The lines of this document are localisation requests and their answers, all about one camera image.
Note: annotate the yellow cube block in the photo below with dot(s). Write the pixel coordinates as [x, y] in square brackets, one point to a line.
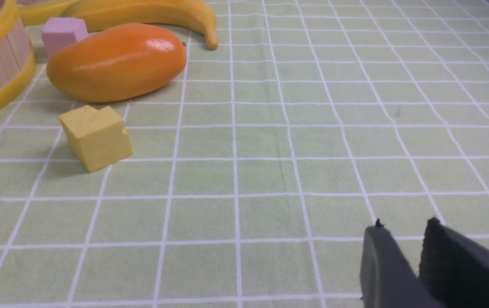
[97, 137]

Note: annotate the green checked tablecloth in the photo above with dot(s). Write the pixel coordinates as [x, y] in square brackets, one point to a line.
[256, 171]

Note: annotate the pink cube block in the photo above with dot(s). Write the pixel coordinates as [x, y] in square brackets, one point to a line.
[61, 32]

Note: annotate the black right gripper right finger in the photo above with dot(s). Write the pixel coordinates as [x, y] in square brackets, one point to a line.
[453, 268]

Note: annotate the yellow toy banana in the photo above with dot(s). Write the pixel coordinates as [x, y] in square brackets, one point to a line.
[195, 15]

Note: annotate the woven bamboo steamer lid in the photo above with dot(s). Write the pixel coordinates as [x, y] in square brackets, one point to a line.
[37, 12]

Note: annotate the orange toy mango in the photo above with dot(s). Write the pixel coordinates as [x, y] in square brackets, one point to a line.
[117, 64]

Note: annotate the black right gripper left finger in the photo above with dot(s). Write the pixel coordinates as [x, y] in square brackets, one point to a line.
[386, 277]

